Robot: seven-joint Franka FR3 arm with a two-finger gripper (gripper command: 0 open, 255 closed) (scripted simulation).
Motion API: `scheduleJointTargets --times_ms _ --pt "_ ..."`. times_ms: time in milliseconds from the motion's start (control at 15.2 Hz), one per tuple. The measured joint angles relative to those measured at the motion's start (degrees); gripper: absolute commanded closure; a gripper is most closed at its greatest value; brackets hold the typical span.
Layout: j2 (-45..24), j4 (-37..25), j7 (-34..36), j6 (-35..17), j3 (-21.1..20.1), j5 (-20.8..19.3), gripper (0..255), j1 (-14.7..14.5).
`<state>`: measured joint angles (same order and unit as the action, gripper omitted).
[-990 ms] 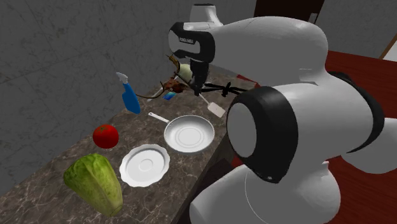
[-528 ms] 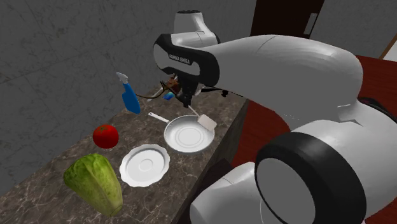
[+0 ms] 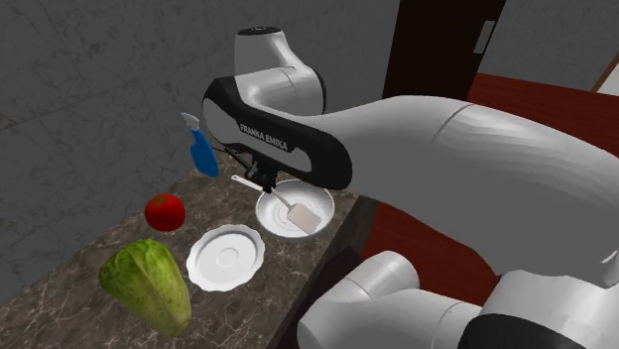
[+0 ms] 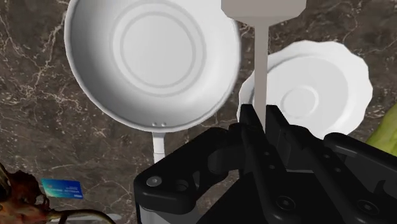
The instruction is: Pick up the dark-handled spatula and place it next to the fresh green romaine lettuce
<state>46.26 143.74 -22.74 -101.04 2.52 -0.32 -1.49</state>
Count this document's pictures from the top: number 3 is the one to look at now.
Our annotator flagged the white spatula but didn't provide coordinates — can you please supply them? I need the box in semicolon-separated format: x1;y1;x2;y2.
230;174;323;235

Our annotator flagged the white bowl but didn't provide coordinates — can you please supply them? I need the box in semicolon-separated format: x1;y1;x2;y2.
255;178;336;240

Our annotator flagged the blue spray bottle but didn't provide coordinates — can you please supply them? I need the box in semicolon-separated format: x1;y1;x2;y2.
181;111;221;179

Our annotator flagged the white scalloped plate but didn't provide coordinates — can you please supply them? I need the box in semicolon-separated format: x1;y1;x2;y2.
186;223;267;292

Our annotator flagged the red tomato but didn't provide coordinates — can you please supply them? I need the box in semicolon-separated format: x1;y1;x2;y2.
144;193;186;233

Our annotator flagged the green lettuce head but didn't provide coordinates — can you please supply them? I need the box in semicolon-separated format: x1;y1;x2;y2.
98;238;193;338

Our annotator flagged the dark brown door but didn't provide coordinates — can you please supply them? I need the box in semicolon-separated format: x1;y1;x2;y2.
381;0;507;101

